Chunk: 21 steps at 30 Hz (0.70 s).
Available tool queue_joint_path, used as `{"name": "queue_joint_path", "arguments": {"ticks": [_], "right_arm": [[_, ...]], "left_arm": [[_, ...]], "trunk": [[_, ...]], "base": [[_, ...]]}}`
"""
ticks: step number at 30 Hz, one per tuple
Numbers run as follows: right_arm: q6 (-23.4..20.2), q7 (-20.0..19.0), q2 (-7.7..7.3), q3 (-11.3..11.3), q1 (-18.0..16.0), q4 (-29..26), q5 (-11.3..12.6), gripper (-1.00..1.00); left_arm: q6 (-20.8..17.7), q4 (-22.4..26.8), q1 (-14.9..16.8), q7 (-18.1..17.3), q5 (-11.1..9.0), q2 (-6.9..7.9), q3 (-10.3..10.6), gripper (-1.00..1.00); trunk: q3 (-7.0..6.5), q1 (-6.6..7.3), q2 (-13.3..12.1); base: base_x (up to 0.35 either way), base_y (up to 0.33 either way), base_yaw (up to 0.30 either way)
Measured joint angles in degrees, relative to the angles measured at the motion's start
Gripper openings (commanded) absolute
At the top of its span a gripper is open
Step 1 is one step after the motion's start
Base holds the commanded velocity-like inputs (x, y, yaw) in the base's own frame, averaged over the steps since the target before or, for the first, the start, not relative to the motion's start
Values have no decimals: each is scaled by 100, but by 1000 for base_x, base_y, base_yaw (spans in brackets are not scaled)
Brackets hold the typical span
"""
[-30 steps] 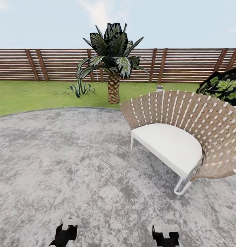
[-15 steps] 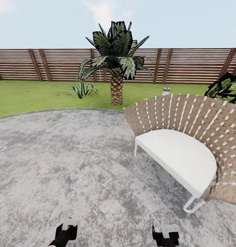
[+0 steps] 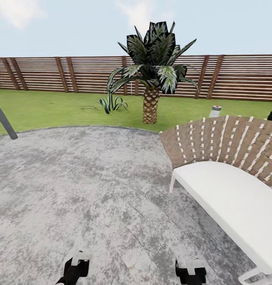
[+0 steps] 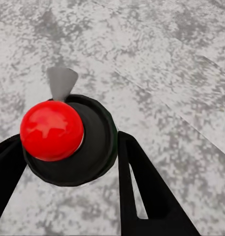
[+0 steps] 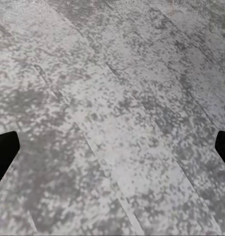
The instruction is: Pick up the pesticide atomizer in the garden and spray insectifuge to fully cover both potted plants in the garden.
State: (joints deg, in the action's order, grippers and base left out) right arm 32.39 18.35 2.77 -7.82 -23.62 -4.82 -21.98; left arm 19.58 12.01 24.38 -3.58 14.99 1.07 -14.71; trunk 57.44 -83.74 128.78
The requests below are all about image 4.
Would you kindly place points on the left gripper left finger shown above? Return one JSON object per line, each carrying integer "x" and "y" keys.
{"x": 12, "y": 166}

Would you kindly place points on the insectifuge atomizer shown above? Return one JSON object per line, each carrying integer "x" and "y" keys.
{"x": 70, "y": 139}

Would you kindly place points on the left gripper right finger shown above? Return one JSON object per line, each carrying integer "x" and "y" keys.
{"x": 166, "y": 217}

